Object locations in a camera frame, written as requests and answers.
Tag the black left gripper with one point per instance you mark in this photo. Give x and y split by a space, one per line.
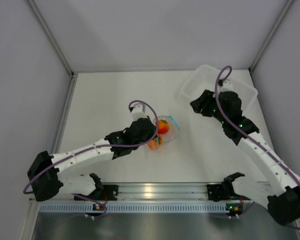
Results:
152 132

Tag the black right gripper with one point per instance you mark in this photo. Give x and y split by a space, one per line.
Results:
203 103

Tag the orange fake fruit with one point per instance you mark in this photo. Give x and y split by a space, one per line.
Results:
155 143

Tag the yellow fake bell pepper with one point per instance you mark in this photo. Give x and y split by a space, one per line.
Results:
163 126

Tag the clear zip top bag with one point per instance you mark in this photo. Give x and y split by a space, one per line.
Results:
173 132

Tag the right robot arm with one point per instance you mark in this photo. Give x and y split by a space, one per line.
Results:
282 201

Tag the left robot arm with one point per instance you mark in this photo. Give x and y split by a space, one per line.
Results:
54 174

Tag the white plastic basket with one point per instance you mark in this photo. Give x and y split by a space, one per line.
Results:
204 79

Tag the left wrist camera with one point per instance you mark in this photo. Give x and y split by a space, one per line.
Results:
138 111

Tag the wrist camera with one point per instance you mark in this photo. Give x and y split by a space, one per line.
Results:
225 85
138 111

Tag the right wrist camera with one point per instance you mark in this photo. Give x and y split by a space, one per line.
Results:
225 85

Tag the aluminium frame post right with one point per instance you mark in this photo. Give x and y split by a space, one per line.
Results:
279 19

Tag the aluminium frame post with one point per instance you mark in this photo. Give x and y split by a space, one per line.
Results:
279 19
50 36

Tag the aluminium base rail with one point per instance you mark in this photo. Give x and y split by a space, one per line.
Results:
162 191

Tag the white slotted cable duct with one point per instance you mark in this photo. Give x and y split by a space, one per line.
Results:
113 207

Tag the aluminium frame post left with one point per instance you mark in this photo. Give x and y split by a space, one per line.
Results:
50 36

